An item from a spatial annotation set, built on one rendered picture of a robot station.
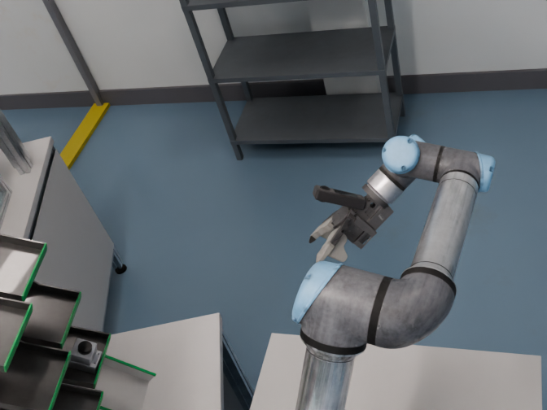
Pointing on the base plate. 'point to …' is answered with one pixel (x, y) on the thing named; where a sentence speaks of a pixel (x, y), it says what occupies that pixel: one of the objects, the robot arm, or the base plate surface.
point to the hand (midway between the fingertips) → (309, 251)
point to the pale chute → (122, 385)
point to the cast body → (85, 356)
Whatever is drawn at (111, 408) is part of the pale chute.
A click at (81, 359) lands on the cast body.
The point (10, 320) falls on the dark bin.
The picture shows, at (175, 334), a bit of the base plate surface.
